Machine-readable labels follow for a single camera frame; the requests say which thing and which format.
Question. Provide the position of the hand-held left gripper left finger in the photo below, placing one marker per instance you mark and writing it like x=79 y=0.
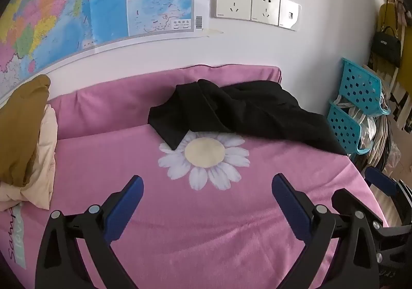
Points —
x=124 y=211

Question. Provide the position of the teal plastic baskets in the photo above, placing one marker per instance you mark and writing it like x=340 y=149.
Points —
x=367 y=128

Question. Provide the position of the blue plastic basket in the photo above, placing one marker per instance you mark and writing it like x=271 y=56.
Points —
x=342 y=128
x=360 y=82

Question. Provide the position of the cream garment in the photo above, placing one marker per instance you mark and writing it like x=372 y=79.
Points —
x=45 y=153

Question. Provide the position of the pink daisy print bedsheet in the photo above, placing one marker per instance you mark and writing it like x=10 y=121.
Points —
x=193 y=227

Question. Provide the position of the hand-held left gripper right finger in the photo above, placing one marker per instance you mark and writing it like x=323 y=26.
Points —
x=291 y=208

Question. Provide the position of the black garment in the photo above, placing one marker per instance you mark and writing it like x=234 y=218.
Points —
x=251 y=108

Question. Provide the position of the black handbag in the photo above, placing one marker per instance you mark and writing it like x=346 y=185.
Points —
x=388 y=45

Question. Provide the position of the brown garment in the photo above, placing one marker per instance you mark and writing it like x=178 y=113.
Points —
x=19 y=121

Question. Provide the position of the white wall socket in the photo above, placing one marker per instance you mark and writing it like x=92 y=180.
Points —
x=265 y=7
x=231 y=1

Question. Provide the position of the grey striped cloth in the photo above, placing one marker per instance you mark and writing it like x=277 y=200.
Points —
x=381 y=144

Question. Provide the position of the white network wall plate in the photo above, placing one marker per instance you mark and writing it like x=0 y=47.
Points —
x=289 y=14

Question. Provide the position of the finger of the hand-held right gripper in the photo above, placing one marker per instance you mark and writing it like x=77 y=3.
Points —
x=381 y=181
x=345 y=199

